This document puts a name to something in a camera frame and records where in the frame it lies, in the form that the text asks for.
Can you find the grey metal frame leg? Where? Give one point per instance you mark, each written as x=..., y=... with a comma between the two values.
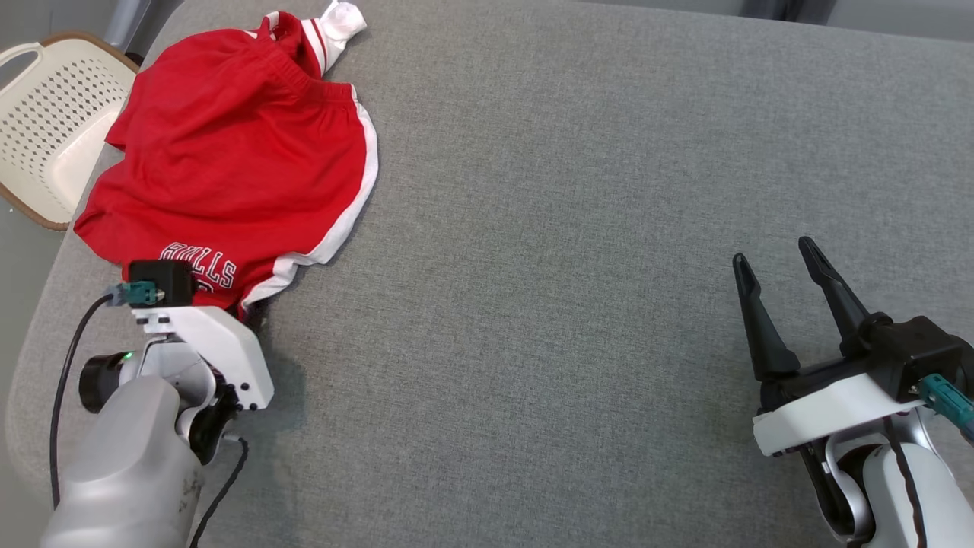
x=125, y=23

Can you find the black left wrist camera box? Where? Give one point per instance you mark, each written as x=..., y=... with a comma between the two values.
x=163, y=281

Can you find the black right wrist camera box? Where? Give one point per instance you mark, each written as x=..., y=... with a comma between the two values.
x=913, y=350

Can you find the red jersey with white sleeves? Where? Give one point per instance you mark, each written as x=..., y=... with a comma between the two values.
x=338, y=23

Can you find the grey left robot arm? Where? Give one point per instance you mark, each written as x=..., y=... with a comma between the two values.
x=129, y=464

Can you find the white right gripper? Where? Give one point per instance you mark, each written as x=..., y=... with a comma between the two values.
x=829, y=411

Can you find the cream perforated laundry basket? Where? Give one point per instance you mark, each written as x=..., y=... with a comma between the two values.
x=53, y=129

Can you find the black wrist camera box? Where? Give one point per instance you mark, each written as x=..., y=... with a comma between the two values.
x=163, y=281
x=913, y=350

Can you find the red shorts with white trim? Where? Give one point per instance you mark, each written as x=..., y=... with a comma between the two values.
x=236, y=167

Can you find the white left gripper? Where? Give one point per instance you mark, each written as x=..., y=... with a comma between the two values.
x=228, y=350

